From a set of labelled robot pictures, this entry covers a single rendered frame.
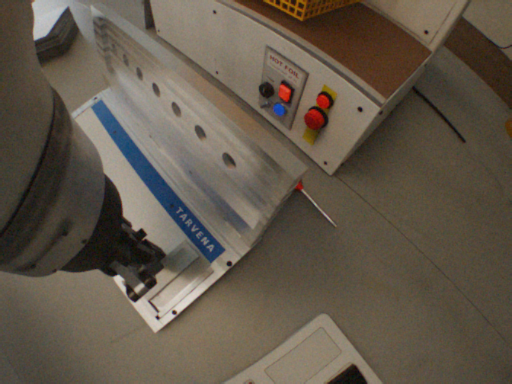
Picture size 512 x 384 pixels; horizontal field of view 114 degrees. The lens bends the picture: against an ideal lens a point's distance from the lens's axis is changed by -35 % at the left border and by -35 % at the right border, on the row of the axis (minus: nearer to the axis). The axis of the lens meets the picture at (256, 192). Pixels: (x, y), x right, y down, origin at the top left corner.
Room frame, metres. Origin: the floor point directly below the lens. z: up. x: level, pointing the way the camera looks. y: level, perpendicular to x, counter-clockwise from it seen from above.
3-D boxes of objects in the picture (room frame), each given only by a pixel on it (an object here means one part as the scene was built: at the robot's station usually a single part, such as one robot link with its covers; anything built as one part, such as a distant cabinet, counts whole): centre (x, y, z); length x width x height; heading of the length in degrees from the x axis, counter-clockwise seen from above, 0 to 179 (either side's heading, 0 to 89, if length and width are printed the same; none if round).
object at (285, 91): (0.28, -0.01, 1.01); 0.02 x 0.01 x 0.03; 55
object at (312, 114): (0.24, -0.06, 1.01); 0.03 x 0.02 x 0.03; 55
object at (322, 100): (0.24, -0.06, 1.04); 0.02 x 0.01 x 0.02; 55
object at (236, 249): (0.12, 0.22, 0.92); 0.44 x 0.21 x 0.04; 55
